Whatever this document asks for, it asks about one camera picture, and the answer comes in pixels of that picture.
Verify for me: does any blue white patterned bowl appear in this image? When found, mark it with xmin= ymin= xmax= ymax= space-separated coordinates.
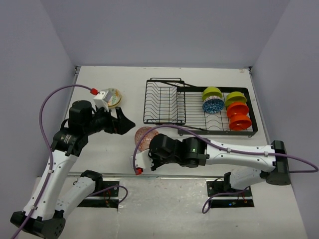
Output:
xmin=202 ymin=98 xmax=225 ymax=114

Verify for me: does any orange bowl rear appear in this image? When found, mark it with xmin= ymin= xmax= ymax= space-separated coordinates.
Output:
xmin=227 ymin=102 xmax=249 ymax=118

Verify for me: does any black wire dish rack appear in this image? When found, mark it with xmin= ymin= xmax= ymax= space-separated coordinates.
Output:
xmin=143 ymin=78 xmax=258 ymax=137

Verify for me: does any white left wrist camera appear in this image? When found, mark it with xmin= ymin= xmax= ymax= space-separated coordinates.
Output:
xmin=93 ymin=90 xmax=112 ymax=112

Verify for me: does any red pink patterned bowl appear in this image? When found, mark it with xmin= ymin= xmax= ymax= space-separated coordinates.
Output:
xmin=134 ymin=126 xmax=159 ymax=152

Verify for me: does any lime green bowl right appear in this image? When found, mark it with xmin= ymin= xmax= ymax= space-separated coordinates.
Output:
xmin=225 ymin=91 xmax=247 ymax=107

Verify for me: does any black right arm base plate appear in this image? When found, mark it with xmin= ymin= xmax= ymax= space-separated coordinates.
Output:
xmin=206 ymin=178 xmax=255 ymax=209

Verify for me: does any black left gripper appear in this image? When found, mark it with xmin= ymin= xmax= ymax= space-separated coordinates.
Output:
xmin=84 ymin=104 xmax=135 ymax=135

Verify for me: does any lime green bowl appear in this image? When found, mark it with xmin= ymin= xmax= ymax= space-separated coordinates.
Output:
xmin=225 ymin=91 xmax=247 ymax=107
xmin=202 ymin=86 xmax=223 ymax=101

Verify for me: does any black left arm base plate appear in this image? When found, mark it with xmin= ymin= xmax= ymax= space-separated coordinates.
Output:
xmin=78 ymin=181 xmax=119 ymax=209

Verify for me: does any orange bowl front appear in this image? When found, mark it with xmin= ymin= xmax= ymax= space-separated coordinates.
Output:
xmin=229 ymin=114 xmax=252 ymax=131

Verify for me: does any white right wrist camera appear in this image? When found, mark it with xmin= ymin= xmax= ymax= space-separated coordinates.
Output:
xmin=130 ymin=150 xmax=153 ymax=175

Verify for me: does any yellow sun pattern bowl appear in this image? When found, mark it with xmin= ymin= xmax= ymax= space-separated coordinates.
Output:
xmin=108 ymin=99 xmax=122 ymax=109

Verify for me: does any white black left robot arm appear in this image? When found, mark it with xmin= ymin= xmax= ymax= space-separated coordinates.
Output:
xmin=10 ymin=100 xmax=135 ymax=239

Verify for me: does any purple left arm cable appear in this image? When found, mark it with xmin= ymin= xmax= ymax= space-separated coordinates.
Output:
xmin=11 ymin=84 xmax=129 ymax=239

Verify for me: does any orange bowl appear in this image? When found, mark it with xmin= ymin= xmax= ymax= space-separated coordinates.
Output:
xmin=227 ymin=102 xmax=249 ymax=118
xmin=229 ymin=114 xmax=252 ymax=131

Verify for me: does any white floral leaf bowl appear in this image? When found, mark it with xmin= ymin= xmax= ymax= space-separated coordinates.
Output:
xmin=105 ymin=88 xmax=122 ymax=104

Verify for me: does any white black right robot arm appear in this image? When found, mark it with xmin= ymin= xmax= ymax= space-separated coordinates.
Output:
xmin=148 ymin=134 xmax=291 ymax=196

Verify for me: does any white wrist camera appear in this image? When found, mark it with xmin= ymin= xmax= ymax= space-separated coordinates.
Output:
xmin=93 ymin=90 xmax=112 ymax=112
xmin=130 ymin=150 xmax=153 ymax=175

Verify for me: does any lime green bowl left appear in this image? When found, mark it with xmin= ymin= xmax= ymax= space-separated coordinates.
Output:
xmin=202 ymin=86 xmax=223 ymax=101

